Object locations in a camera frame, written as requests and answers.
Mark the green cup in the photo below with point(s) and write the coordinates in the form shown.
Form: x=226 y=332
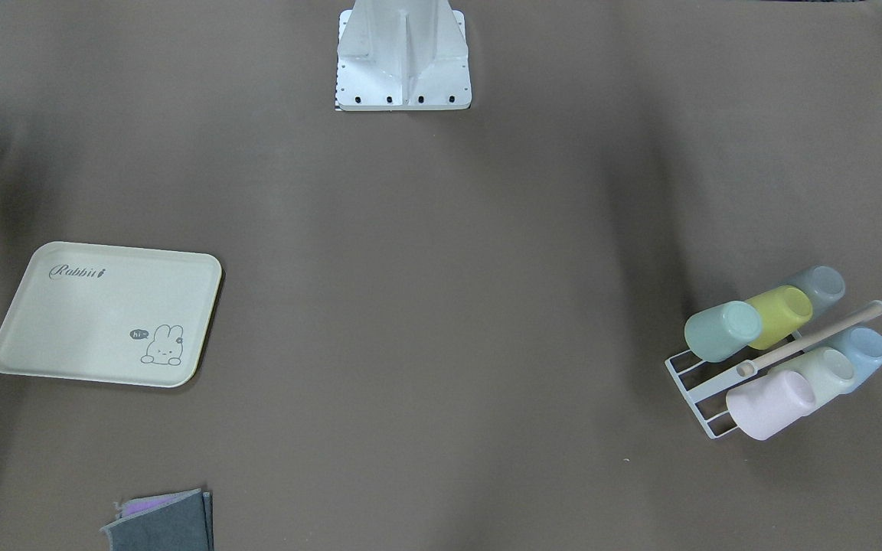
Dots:
x=718 y=333

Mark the cream rabbit tray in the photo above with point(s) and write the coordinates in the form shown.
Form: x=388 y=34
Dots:
x=116 y=314

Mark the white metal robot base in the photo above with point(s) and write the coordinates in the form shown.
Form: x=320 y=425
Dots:
x=402 y=56

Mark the pink cup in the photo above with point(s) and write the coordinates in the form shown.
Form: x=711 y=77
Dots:
x=763 y=407

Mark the yellow cup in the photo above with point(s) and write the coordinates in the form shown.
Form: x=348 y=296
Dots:
x=782 y=310

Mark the grey cup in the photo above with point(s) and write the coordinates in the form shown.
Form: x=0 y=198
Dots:
x=823 y=285

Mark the cream white cup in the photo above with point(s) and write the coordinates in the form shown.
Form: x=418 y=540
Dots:
x=828 y=371

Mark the light blue cup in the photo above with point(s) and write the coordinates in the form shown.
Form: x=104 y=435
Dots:
x=863 y=347

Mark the grey folded cloth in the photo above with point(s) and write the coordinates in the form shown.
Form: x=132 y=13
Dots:
x=172 y=521

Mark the white wire cup rack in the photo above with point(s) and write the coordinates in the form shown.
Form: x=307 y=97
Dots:
x=704 y=386

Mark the wooden rack handle rod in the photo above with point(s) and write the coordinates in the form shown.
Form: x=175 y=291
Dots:
x=749 y=368

